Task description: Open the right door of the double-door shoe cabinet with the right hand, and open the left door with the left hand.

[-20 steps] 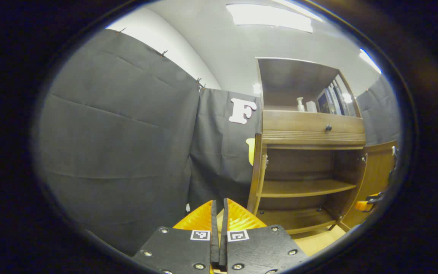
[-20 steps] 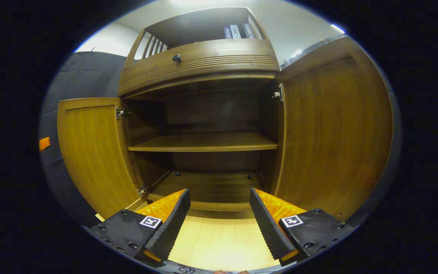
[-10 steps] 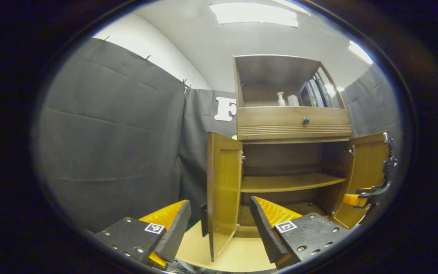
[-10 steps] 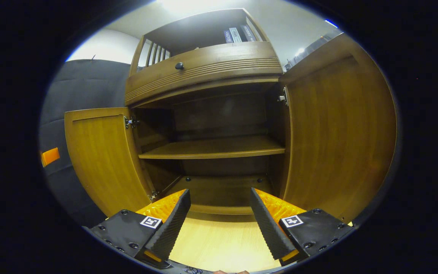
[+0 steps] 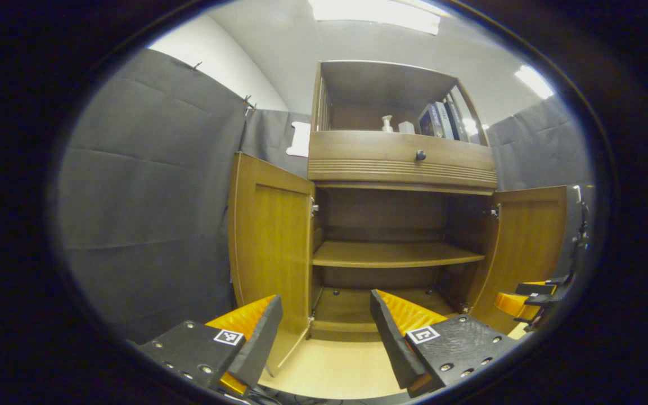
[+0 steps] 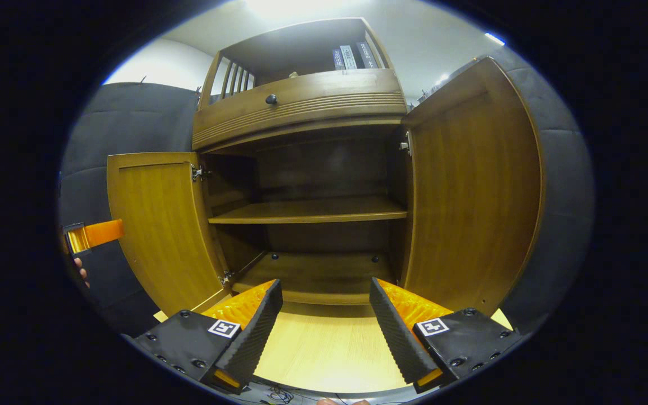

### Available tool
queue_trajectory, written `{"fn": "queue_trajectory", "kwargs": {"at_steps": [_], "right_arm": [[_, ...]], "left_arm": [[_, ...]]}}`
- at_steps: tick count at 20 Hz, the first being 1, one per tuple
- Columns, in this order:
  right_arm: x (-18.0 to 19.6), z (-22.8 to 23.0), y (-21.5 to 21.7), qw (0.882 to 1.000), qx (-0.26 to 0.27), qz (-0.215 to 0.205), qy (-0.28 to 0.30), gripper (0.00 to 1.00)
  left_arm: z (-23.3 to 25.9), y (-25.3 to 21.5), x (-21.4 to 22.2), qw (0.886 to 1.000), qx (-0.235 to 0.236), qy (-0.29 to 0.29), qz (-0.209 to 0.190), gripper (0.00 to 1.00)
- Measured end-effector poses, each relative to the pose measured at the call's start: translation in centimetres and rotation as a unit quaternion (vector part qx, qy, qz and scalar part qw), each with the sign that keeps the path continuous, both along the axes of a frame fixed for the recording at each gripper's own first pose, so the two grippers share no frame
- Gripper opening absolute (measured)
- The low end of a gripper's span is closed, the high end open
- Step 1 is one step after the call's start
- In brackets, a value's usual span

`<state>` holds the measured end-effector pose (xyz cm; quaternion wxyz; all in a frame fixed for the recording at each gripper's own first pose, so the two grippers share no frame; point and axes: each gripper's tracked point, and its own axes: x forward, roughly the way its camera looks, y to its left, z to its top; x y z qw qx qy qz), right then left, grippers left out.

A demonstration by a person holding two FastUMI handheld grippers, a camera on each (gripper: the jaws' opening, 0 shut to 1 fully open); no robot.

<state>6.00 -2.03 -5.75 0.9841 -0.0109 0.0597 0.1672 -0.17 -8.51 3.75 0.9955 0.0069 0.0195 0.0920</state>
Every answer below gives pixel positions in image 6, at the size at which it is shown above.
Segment wooden cabinet door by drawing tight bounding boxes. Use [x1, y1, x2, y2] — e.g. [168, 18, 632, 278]
[106, 152, 232, 317]
[402, 56, 544, 317]

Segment wooden inner cabinet shelf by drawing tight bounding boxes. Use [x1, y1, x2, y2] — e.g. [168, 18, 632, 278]
[208, 196, 409, 224]

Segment large ceiling light panel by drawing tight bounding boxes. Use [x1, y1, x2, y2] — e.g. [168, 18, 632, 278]
[245, 0, 347, 17]

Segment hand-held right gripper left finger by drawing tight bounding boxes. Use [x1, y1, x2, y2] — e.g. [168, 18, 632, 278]
[133, 278, 284, 394]

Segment black backdrop cloth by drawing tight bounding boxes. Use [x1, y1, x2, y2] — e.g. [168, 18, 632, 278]
[57, 45, 595, 338]

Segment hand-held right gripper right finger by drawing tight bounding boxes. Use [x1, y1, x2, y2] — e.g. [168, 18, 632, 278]
[369, 277, 524, 394]

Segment wooden double-door shoe cabinet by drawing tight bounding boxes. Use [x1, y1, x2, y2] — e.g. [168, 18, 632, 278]
[106, 17, 544, 318]

